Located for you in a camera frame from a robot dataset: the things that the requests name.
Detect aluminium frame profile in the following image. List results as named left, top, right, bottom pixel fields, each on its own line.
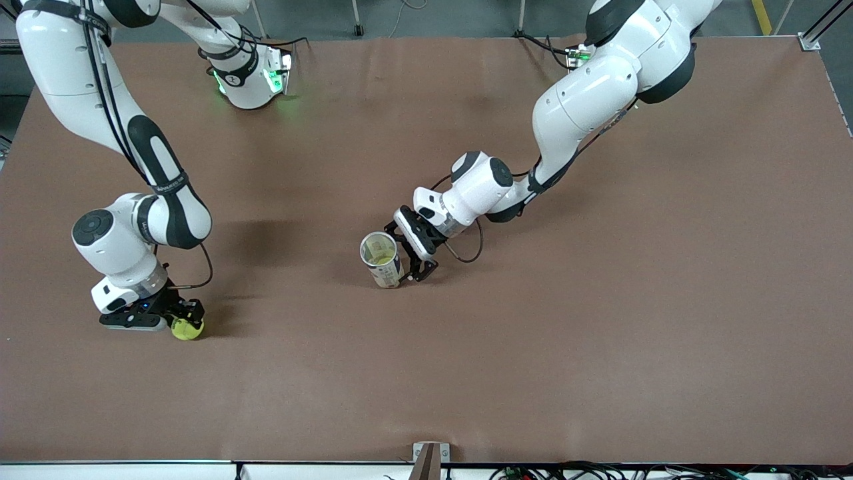
left=800, top=0, right=853, bottom=51

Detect white table edge rail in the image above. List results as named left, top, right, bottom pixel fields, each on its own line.
left=0, top=460, right=414, bottom=480

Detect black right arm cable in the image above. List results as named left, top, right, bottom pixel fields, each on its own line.
left=80, top=0, right=214, bottom=291

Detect brown post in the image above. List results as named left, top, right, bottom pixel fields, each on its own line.
left=409, top=443, right=442, bottom=480

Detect clear tennis ball can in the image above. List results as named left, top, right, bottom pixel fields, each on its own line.
left=360, top=231, right=405, bottom=289

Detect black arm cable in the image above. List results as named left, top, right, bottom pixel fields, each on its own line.
left=80, top=0, right=214, bottom=291
left=433, top=100, right=640, bottom=265

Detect tangled black cables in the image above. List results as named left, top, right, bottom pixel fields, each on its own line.
left=490, top=461, right=853, bottom=480

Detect black base cable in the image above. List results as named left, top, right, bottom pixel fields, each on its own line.
left=514, top=30, right=575, bottom=71
left=237, top=23, right=311, bottom=54

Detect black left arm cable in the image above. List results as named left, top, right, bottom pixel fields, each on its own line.
left=433, top=100, right=640, bottom=265

